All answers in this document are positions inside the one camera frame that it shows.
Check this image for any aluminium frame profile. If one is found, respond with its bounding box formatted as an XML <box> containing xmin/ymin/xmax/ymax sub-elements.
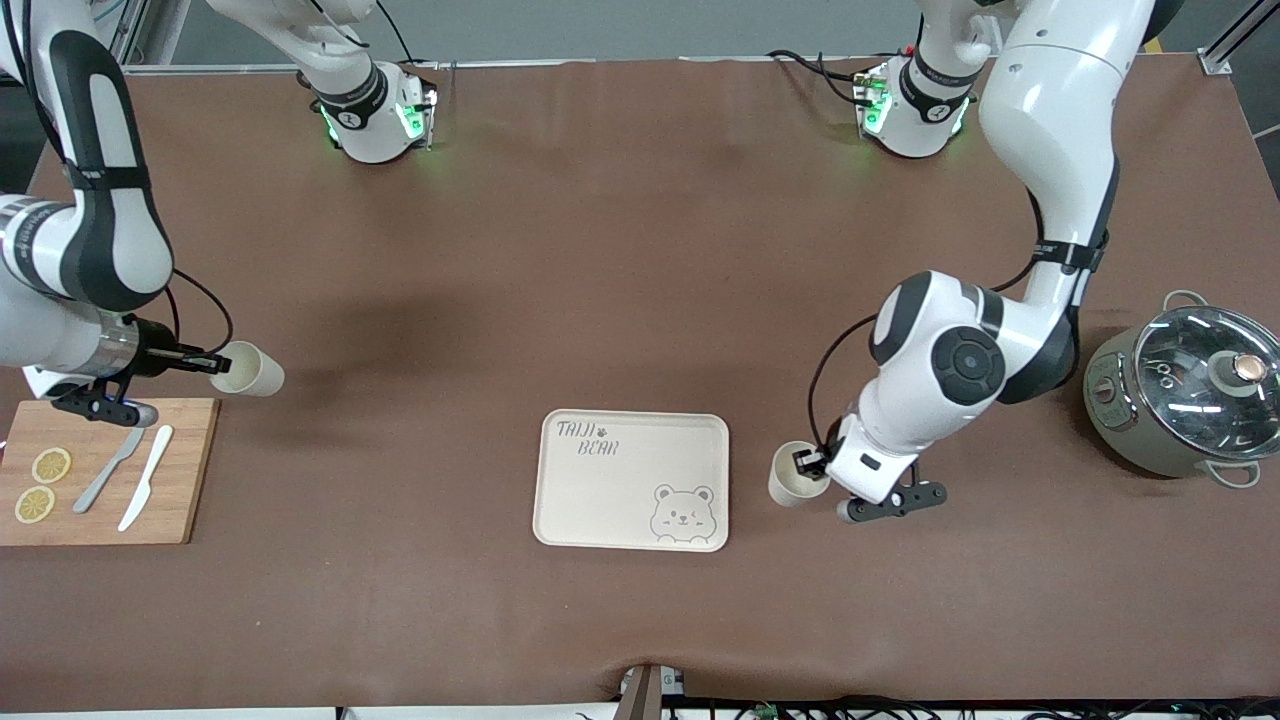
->
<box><xmin>1200</xmin><ymin>0</ymin><xmax>1280</xmax><ymax>77</ymax></box>
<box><xmin>95</xmin><ymin>0</ymin><xmax>153</xmax><ymax>69</ymax></box>

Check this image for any black base cable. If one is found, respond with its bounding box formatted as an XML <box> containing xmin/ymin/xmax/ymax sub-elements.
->
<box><xmin>375</xmin><ymin>0</ymin><xmax>441</xmax><ymax>71</ymax></box>
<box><xmin>767</xmin><ymin>48</ymin><xmax>891</xmax><ymax>106</ymax></box>

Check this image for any cream bear print tray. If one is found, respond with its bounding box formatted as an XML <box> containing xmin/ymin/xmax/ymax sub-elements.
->
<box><xmin>532</xmin><ymin>409</ymin><xmax>731</xmax><ymax>553</ymax></box>

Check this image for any wooden cutting board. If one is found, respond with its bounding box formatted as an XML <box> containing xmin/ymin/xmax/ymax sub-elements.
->
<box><xmin>0</xmin><ymin>398</ymin><xmax>221</xmax><ymax>547</ymax></box>

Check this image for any green electric cooking pot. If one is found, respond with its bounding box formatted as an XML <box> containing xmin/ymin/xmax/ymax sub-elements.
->
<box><xmin>1083</xmin><ymin>290</ymin><xmax>1280</xmax><ymax>489</ymax></box>

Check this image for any grey plastic knife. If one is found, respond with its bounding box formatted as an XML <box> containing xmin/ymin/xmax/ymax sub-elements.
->
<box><xmin>72</xmin><ymin>427</ymin><xmax>148</xmax><ymax>515</ymax></box>

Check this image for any black right base cable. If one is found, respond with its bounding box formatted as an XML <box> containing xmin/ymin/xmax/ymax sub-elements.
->
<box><xmin>375</xmin><ymin>0</ymin><xmax>441</xmax><ymax>71</ymax></box>

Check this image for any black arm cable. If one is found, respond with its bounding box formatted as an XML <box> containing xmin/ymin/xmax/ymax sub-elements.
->
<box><xmin>0</xmin><ymin>0</ymin><xmax>235</xmax><ymax>358</ymax></box>
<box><xmin>807</xmin><ymin>185</ymin><xmax>1051</xmax><ymax>453</ymax></box>

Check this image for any black left base cable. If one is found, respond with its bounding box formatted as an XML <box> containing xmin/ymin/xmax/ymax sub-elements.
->
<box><xmin>767</xmin><ymin>48</ymin><xmax>891</xmax><ymax>106</ymax></box>

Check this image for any glass pot lid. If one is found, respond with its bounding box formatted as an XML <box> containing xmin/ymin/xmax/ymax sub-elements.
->
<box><xmin>1135</xmin><ymin>305</ymin><xmax>1280</xmax><ymax>461</ymax></box>

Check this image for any white plastic knife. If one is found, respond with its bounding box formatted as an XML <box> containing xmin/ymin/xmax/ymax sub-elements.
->
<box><xmin>117</xmin><ymin>425</ymin><xmax>175</xmax><ymax>533</ymax></box>

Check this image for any white plastic cup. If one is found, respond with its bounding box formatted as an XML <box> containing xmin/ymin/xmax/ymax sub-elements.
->
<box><xmin>210</xmin><ymin>341</ymin><xmax>286</xmax><ymax>398</ymax></box>
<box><xmin>768</xmin><ymin>440</ymin><xmax>833</xmax><ymax>508</ymax></box>

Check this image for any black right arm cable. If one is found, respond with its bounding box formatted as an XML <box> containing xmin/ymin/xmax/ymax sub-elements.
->
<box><xmin>0</xmin><ymin>0</ymin><xmax>235</xmax><ymax>358</ymax></box>

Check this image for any brown table mat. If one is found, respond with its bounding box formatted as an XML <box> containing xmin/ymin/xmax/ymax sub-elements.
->
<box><xmin>0</xmin><ymin>55</ymin><xmax>1280</xmax><ymax>713</ymax></box>

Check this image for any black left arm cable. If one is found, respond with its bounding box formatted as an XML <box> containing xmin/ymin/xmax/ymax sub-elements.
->
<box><xmin>807</xmin><ymin>185</ymin><xmax>1051</xmax><ymax>453</ymax></box>

